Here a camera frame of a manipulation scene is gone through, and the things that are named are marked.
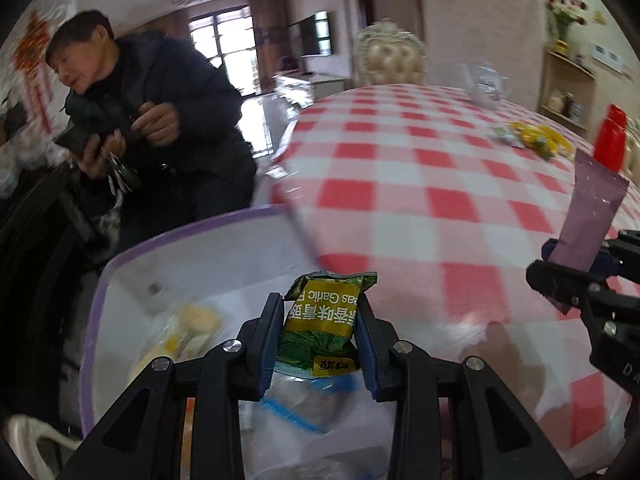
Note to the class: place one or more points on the white plastic chair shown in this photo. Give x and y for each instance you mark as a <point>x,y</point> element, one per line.
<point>30,432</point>

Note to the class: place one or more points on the white storage box purple rim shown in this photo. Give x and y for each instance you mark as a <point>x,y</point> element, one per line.
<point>200,270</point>

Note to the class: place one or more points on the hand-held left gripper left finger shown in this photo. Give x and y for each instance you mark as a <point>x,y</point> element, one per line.
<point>267,350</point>

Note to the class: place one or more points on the clear blue-edged snack packet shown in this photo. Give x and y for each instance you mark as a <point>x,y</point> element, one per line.
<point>295,410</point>

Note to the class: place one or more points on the small white green packet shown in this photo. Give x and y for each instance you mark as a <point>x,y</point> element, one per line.
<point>502,134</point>

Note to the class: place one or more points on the white television cabinet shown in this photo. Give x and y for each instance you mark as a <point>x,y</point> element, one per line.
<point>310,85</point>

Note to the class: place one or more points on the wooden wall shelf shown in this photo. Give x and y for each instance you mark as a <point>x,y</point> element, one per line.
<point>570,80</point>

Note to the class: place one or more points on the bunch of keys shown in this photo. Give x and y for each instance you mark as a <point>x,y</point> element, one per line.
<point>122,175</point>

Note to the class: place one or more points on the red artificial flowers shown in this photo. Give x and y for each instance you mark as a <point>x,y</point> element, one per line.
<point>562,7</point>

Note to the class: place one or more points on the red checkered tablecloth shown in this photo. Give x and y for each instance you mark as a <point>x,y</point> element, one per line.
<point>425,185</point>

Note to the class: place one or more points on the yellow snack packet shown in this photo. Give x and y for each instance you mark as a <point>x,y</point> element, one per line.
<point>530,134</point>
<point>555,147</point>

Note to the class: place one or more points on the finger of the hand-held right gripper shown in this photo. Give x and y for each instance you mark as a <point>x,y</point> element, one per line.
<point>605,260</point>
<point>565,285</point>

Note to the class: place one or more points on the bread packet orange label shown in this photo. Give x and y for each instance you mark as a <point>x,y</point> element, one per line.
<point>190,322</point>

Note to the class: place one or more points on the glass jar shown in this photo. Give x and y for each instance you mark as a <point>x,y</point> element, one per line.
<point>556,101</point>

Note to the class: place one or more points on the red knot wall decoration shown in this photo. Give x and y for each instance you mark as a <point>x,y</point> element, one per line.
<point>32,60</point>

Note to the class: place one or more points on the flat screen television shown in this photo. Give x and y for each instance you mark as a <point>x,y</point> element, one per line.
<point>315,35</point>

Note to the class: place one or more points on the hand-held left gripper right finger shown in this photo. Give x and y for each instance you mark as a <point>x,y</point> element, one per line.
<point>367,355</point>

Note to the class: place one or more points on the glass balcony door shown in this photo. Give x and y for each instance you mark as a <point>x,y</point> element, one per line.
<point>225,45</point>

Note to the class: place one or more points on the red bottle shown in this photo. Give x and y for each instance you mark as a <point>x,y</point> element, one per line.
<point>610,140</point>

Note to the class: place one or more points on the green pea snack packet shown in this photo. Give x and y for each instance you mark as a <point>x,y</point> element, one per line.
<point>325,330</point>

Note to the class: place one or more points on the cream tufted chair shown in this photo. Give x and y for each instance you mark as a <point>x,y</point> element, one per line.
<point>390,57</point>

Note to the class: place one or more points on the purple snack packet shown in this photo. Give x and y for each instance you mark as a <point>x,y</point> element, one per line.
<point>592,200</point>

